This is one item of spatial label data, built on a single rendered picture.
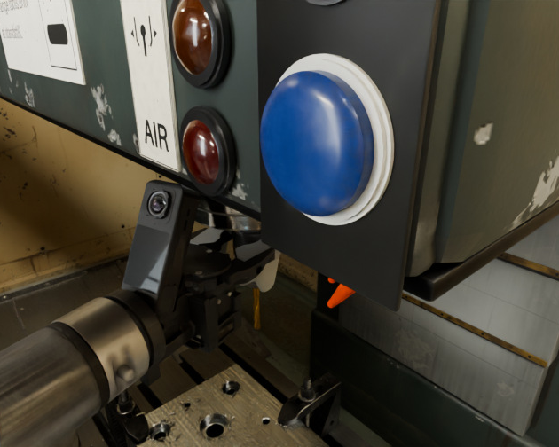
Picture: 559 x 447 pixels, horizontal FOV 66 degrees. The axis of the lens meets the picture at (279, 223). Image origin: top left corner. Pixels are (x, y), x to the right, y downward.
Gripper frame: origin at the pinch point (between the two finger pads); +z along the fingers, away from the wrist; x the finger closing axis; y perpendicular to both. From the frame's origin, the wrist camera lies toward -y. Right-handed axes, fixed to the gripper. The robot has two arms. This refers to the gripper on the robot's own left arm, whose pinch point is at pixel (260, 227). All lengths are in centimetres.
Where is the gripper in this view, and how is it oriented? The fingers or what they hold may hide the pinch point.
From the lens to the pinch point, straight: 50.5
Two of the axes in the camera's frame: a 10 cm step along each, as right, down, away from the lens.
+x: 8.4, 2.3, -4.9
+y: 0.0, 9.1, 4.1
